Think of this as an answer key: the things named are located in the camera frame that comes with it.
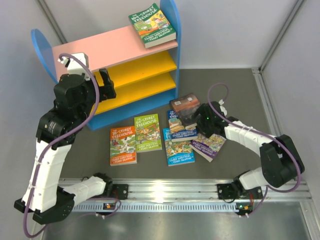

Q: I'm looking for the perforated cable tray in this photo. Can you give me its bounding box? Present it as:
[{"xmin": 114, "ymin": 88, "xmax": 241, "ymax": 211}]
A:
[{"xmin": 73, "ymin": 201, "xmax": 252, "ymax": 213}]

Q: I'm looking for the purple cable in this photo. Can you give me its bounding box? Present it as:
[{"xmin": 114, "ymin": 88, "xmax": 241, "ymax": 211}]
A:
[
  {"xmin": 207, "ymin": 82, "xmax": 303, "ymax": 218},
  {"xmin": 23, "ymin": 52, "xmax": 122, "ymax": 239}
]

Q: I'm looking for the orange 78-storey treehouse book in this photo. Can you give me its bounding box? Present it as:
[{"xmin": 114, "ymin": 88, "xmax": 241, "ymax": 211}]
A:
[{"xmin": 109, "ymin": 126, "xmax": 137, "ymax": 166}]

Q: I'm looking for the dark blue 91-storey book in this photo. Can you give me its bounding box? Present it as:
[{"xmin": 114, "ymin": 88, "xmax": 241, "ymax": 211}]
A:
[{"xmin": 167, "ymin": 110, "xmax": 198, "ymax": 142}]

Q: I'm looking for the colourful wooden bookshelf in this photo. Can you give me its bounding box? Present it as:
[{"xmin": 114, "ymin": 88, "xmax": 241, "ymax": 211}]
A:
[{"xmin": 31, "ymin": 0, "xmax": 182, "ymax": 131}]

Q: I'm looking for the aluminium mounting rail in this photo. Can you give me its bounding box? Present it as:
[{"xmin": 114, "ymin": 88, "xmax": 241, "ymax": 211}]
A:
[{"xmin": 57, "ymin": 178, "xmax": 311, "ymax": 204}]

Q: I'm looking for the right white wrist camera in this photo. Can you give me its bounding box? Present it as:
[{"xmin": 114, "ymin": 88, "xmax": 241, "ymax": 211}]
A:
[{"xmin": 218, "ymin": 99, "xmax": 228, "ymax": 116}]

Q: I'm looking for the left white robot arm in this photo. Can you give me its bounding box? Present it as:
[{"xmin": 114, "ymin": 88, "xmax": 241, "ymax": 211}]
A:
[{"xmin": 14, "ymin": 70, "xmax": 129, "ymax": 225}]

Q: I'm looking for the purple 52-storey treehouse book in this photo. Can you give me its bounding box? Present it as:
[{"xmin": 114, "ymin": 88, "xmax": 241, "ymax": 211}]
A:
[{"xmin": 190, "ymin": 133, "xmax": 226, "ymax": 163}]

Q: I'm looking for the dark two cities book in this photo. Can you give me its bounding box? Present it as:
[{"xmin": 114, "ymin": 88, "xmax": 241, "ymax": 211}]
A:
[{"xmin": 169, "ymin": 93, "xmax": 201, "ymax": 129}]

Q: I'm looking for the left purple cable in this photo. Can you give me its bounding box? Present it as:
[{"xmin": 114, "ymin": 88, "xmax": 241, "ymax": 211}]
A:
[{"xmin": 23, "ymin": 52, "xmax": 122, "ymax": 239}]

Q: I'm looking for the lime 65-storey treehouse book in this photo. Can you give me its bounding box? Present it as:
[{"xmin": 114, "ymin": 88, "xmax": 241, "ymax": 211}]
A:
[{"xmin": 134, "ymin": 113, "xmax": 162, "ymax": 153}]

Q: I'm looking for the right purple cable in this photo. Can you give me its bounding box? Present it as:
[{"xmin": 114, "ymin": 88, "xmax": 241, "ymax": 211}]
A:
[{"xmin": 207, "ymin": 82, "xmax": 303, "ymax": 218}]

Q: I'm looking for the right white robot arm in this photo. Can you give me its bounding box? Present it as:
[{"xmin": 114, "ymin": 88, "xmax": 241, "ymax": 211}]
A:
[{"xmin": 191, "ymin": 101, "xmax": 305, "ymax": 200}]

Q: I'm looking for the light blue 26-storey book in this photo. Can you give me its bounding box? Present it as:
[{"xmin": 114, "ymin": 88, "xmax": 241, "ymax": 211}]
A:
[{"xmin": 162, "ymin": 128, "xmax": 196, "ymax": 167}]

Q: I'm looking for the green 104-storey treehouse book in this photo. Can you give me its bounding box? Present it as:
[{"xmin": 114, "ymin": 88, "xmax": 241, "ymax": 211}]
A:
[{"xmin": 128, "ymin": 3, "xmax": 177, "ymax": 49}]

